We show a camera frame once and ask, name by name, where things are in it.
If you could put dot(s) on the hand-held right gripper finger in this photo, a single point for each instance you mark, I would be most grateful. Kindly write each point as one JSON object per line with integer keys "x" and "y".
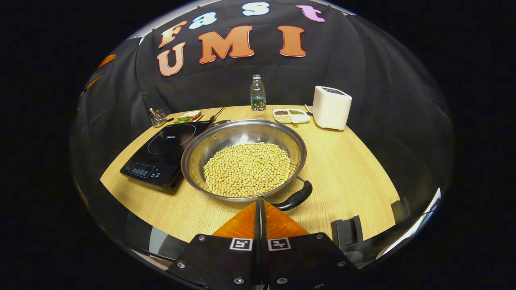
{"x": 256, "y": 229}
{"x": 263, "y": 229}

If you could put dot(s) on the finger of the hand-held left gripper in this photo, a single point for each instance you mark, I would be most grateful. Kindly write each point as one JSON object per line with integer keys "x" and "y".
{"x": 92, "y": 82}
{"x": 107, "y": 61}

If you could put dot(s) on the black induction cooktop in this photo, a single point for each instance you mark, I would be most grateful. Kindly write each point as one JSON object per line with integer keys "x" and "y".
{"x": 161, "y": 153}

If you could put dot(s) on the stainless steel pot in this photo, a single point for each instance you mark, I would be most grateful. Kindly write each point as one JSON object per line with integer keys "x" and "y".
{"x": 234, "y": 133}

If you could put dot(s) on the pile of soybeans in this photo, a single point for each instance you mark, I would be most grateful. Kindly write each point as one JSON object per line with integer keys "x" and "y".
{"x": 248, "y": 169}

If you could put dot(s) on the black chair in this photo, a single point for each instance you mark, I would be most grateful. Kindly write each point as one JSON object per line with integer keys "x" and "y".
{"x": 346, "y": 233}

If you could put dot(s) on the sandwich with lettuce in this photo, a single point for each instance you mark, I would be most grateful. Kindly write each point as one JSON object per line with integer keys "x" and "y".
{"x": 188, "y": 117}

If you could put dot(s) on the small white plate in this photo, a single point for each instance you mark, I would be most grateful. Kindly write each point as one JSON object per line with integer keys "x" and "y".
{"x": 198, "y": 119}

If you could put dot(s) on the white divided bean dish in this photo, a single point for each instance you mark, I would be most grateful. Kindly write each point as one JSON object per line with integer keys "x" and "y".
{"x": 291, "y": 116}

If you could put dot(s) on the clear plastic water bottle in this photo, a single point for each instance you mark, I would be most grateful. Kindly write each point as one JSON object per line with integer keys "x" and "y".
{"x": 258, "y": 96}

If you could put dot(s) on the white toaster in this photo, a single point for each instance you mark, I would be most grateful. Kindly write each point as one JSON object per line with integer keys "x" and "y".
{"x": 330, "y": 108}

